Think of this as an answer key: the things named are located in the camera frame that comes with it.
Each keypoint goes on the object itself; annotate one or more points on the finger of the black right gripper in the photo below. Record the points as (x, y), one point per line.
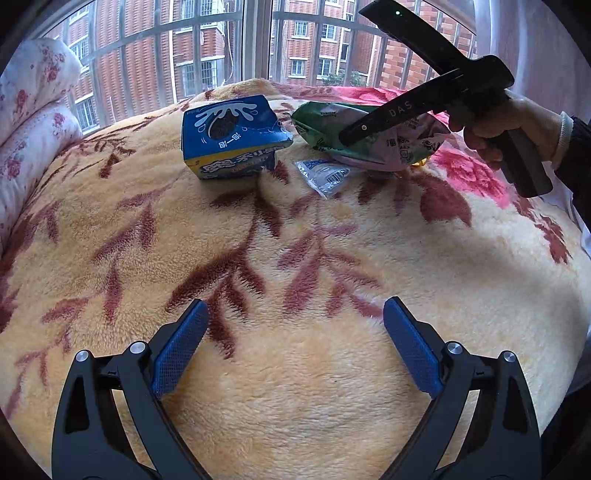
(432, 96)

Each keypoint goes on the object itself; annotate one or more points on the metal window security grille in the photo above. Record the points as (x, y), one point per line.
(138, 56)

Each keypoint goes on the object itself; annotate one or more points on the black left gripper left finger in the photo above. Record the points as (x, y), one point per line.
(89, 441)

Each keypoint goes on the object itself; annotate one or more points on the pale sheer curtain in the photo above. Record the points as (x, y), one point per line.
(548, 66)

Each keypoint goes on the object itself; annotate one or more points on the right hand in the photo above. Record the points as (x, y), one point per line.
(542, 127)

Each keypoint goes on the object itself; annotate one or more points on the rolled white floral quilt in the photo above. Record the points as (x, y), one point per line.
(32, 115)

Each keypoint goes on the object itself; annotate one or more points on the clear plastic wrapper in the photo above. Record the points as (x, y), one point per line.
(327, 178)

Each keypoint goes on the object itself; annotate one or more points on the blue yellow cookie box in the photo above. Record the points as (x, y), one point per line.
(232, 138)

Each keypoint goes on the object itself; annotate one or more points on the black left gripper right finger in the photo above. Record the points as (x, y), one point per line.
(481, 421)

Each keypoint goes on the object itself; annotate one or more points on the yellow floral fleece blanket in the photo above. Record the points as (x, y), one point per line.
(297, 377)

